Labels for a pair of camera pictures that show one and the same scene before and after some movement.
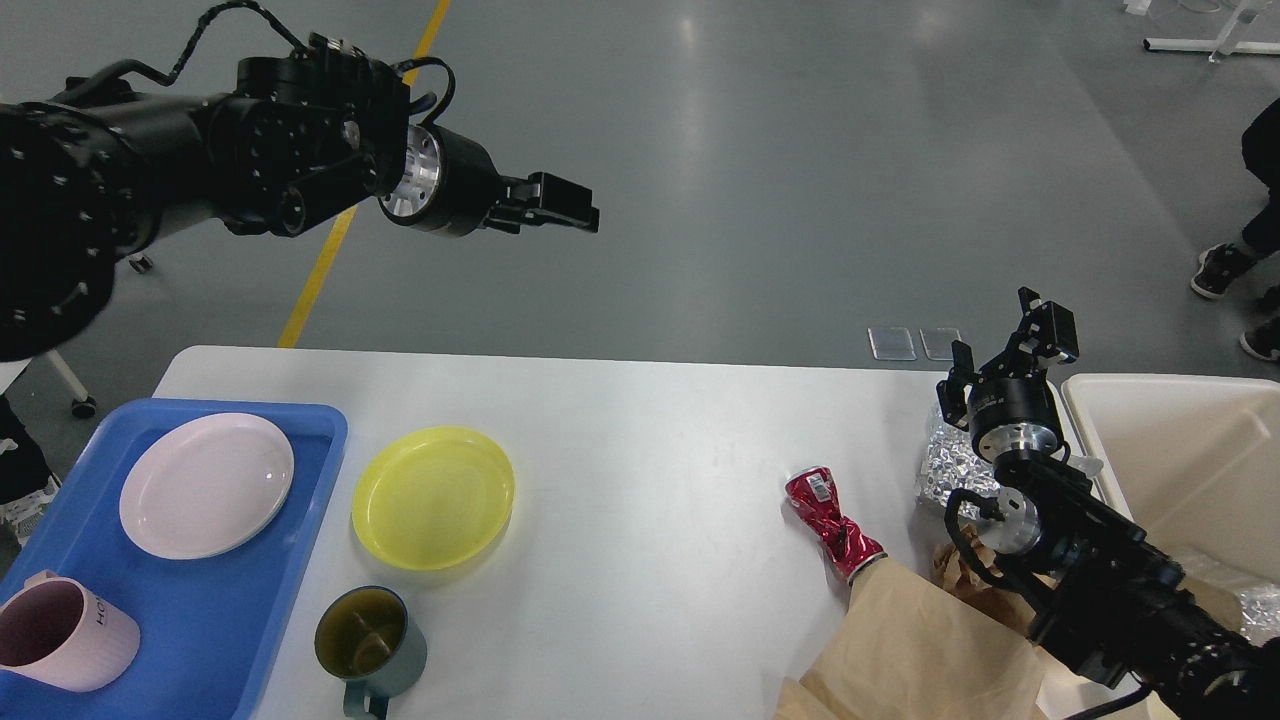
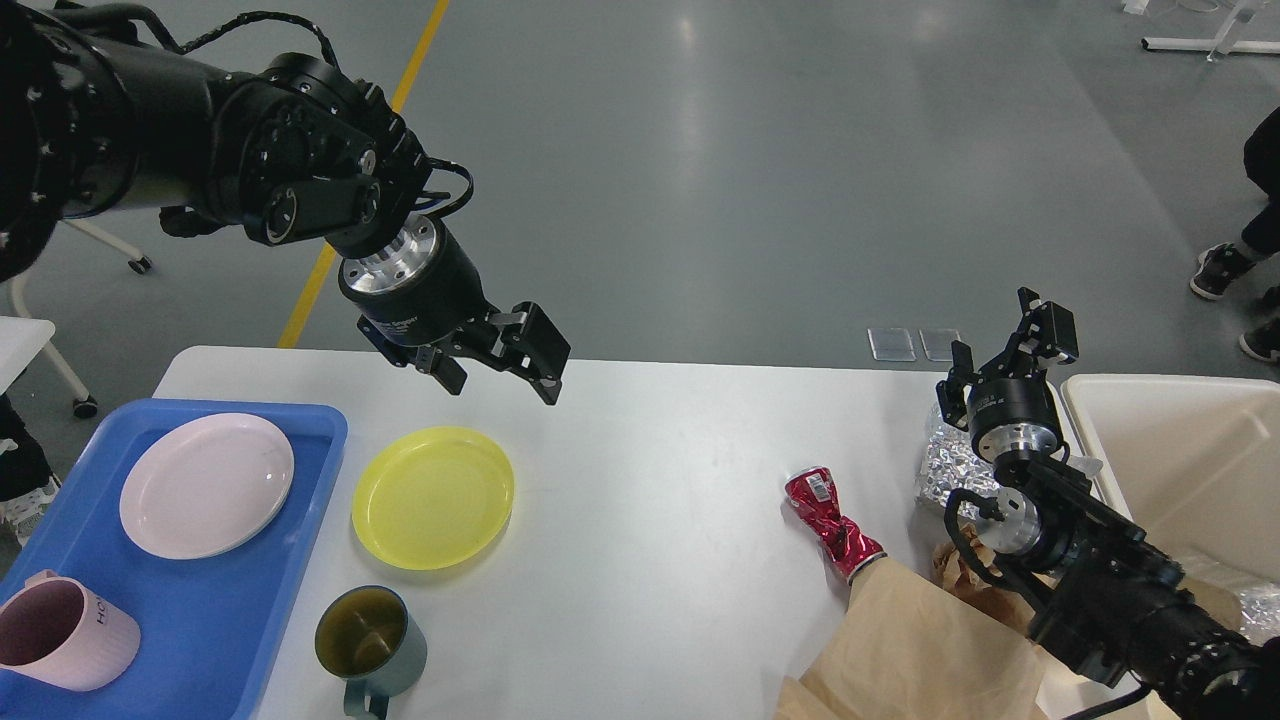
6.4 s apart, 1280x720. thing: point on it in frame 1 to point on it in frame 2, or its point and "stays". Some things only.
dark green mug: x=366 y=637 stays
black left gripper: x=453 y=186 to x=425 y=292
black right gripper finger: x=1045 y=337 stays
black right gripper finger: x=951 y=390 stays
